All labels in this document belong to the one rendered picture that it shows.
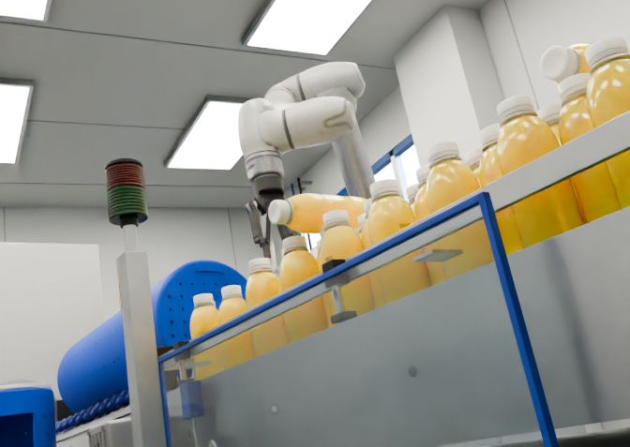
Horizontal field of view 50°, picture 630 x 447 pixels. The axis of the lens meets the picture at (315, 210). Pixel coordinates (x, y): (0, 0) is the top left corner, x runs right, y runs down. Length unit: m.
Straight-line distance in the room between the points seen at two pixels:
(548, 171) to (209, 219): 7.03
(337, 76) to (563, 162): 1.56
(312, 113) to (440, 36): 3.34
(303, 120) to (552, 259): 1.08
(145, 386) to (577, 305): 0.68
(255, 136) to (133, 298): 0.68
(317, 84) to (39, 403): 1.21
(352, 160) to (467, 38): 2.80
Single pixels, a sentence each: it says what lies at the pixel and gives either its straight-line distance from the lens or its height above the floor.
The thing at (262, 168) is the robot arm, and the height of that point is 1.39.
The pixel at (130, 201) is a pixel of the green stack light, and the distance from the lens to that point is 1.16.
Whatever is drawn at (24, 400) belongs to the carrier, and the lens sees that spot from 1.98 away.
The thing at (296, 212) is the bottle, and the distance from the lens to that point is 1.08.
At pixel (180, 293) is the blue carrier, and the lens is 1.67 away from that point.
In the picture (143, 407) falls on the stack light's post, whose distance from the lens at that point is 1.09.
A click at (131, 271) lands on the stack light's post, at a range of 1.13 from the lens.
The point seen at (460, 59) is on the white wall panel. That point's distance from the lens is 4.74.
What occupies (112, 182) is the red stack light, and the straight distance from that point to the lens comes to 1.18.
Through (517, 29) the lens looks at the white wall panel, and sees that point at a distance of 4.82.
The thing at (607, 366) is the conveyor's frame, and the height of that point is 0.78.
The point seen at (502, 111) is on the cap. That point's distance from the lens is 0.79.
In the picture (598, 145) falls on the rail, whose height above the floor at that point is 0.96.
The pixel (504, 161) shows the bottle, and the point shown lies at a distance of 0.77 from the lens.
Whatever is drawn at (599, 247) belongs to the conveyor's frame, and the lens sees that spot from 0.63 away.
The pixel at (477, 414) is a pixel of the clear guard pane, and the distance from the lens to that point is 0.67.
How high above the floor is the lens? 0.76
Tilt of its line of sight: 18 degrees up
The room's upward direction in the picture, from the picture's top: 11 degrees counter-clockwise
